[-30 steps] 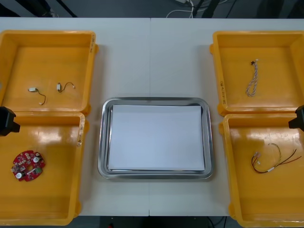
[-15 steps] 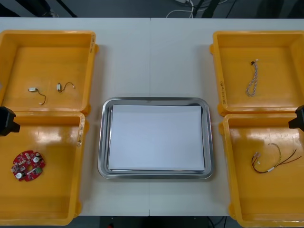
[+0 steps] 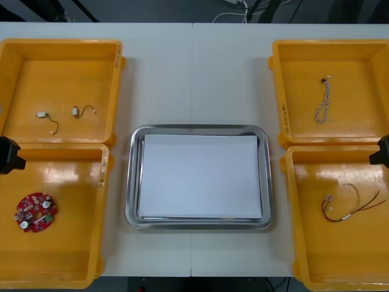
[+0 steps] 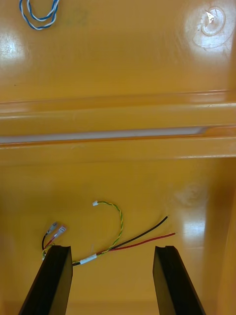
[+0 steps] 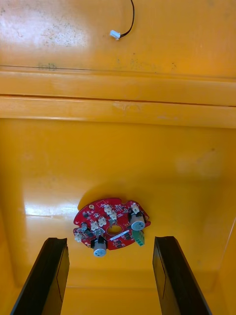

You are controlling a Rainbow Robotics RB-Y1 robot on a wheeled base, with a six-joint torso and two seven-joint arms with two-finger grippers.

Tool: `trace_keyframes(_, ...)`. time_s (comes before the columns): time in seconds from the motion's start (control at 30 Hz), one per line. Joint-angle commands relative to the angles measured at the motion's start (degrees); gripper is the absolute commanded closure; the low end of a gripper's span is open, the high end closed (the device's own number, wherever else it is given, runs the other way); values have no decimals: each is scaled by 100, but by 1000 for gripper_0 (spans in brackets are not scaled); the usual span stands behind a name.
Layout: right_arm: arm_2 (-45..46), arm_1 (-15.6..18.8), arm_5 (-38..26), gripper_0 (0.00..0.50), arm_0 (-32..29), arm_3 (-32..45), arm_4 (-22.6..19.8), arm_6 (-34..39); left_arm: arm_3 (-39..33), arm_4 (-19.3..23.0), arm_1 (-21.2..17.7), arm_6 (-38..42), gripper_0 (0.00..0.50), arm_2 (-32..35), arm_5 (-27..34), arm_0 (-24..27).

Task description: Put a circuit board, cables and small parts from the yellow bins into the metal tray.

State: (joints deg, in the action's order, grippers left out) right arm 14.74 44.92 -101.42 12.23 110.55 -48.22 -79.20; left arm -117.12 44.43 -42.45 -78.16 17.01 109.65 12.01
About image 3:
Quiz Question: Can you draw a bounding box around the round red circuit board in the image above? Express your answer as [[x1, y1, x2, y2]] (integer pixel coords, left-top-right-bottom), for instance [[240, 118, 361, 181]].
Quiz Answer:
[[14, 191, 59, 234]]

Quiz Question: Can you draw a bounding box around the white floor cable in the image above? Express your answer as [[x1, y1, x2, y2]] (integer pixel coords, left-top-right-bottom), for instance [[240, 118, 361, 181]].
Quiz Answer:
[[212, 0, 259, 24]]

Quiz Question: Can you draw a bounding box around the yellow-orange plastic bin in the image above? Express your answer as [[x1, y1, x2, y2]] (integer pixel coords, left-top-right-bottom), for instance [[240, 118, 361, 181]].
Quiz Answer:
[[267, 38, 389, 150], [279, 145, 389, 292], [0, 142, 115, 290], [0, 38, 127, 147]]

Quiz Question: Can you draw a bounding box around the black chair base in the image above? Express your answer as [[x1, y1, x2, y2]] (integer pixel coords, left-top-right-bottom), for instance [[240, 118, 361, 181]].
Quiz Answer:
[[0, 0, 100, 23]]

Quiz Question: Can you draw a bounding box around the red black green-yellow wire harness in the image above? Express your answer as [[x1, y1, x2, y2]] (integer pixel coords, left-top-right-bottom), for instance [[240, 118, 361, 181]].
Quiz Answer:
[[322, 183, 387, 223]]

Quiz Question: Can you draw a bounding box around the steel tray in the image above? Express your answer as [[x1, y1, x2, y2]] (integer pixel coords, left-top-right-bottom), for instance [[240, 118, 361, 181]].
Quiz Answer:
[[124, 123, 274, 231]]

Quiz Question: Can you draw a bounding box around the white paper sheet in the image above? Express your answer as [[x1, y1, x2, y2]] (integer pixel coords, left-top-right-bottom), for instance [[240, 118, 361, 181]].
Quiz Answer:
[[139, 134, 264, 219]]

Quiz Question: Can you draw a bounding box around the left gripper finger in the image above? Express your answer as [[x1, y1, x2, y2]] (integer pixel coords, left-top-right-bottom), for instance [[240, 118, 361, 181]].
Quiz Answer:
[[0, 136, 21, 159], [0, 156, 27, 175]]

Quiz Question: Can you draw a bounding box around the blue-white twisted wire harness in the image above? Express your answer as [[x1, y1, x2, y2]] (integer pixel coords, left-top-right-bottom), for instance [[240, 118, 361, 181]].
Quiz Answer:
[[314, 75, 332, 125]]

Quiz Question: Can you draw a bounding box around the small metal solenoid with cable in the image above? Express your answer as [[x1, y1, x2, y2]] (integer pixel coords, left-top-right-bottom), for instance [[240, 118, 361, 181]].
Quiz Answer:
[[72, 105, 97, 119], [35, 112, 60, 136]]

